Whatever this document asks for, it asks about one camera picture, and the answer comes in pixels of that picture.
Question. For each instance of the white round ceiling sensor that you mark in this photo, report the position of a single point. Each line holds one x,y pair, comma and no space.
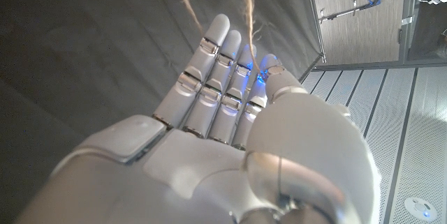
420,208

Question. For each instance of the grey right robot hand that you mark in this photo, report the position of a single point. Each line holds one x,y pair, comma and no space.
216,168

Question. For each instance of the black backdrop pole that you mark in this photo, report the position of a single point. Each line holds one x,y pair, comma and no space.
314,14

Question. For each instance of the black backdrop curtain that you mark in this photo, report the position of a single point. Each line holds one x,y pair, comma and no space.
104,42

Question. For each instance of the jute twine strand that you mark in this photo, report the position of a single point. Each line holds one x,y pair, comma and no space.
248,7

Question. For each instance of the grey vertical door frame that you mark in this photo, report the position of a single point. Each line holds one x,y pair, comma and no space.
406,18

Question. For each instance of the grey wall rod blue clip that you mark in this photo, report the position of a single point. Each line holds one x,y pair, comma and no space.
349,12

